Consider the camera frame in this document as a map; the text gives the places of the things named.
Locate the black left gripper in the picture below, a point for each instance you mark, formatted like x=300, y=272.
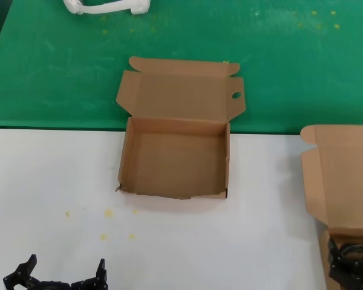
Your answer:
x=51, y=286

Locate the plain brown cardboard box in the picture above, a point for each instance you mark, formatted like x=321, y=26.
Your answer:
x=345, y=181

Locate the cardboard box with round hole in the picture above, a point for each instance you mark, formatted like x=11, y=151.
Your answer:
x=175, y=157

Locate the green table cloth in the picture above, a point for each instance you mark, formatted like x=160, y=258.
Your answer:
x=290, y=75

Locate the white VR headset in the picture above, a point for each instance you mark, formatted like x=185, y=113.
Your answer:
x=75, y=6

